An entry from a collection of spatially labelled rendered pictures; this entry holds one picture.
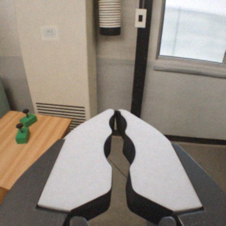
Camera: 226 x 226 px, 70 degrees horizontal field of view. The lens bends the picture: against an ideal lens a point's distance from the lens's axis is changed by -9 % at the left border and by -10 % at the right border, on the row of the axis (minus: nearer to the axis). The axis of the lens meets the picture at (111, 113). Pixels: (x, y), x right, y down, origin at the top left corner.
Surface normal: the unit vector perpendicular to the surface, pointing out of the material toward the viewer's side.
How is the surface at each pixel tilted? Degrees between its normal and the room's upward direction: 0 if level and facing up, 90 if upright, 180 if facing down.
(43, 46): 90
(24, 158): 0
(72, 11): 90
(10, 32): 90
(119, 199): 0
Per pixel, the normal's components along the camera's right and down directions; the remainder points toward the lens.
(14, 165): 0.02, -0.83
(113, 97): -0.14, 0.55
